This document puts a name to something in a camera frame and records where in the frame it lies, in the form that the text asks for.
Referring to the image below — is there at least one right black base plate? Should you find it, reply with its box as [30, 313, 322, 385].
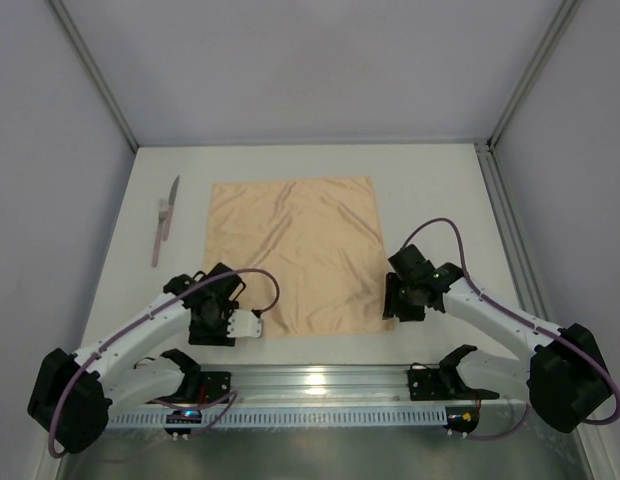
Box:
[407, 363, 501, 403]

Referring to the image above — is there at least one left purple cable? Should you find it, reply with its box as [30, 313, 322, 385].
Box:
[48, 268, 282, 459]

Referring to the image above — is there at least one purple cable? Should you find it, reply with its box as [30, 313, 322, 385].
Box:
[402, 217, 620, 442]
[48, 268, 282, 459]

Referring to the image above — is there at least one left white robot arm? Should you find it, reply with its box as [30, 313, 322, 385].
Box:
[27, 263, 259, 459]

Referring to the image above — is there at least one right side aluminium rail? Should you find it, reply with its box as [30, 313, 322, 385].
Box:
[474, 140, 555, 321]

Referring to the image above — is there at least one controller board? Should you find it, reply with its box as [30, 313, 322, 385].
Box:
[444, 402, 481, 436]
[164, 409, 202, 440]

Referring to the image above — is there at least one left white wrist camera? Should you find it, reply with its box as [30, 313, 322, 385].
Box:
[227, 309, 263, 339]

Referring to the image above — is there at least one left aluminium frame post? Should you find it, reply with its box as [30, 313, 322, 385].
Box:
[44, 0, 140, 153]

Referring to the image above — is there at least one front aluminium rail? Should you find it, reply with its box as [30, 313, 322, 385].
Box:
[48, 362, 597, 409]

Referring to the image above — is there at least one pink handled table knife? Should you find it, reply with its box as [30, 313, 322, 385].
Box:
[151, 176, 180, 268]

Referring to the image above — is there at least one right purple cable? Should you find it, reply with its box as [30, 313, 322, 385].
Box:
[402, 217, 620, 442]

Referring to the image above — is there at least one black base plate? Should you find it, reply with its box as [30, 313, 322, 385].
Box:
[407, 363, 501, 403]
[182, 371, 231, 405]

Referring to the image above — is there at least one slotted cable duct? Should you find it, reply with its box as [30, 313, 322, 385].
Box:
[107, 405, 445, 430]

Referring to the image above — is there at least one aluminium rail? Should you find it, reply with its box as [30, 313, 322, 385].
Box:
[48, 362, 597, 409]
[474, 140, 555, 321]

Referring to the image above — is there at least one right controller board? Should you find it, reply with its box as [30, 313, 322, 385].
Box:
[444, 402, 481, 436]

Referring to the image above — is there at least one left controller board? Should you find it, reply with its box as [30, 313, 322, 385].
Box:
[164, 409, 202, 440]

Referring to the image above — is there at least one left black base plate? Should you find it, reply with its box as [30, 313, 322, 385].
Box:
[182, 371, 231, 405]

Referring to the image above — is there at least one aluminium frame post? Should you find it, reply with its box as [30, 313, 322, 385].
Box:
[44, 0, 140, 153]
[487, 0, 583, 150]

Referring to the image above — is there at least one right aluminium frame post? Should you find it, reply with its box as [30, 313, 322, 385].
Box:
[487, 0, 583, 150]

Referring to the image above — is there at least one peach satin cloth napkin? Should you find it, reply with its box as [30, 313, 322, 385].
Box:
[204, 176, 394, 339]

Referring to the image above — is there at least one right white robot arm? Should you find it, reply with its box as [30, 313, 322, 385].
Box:
[383, 245, 619, 433]

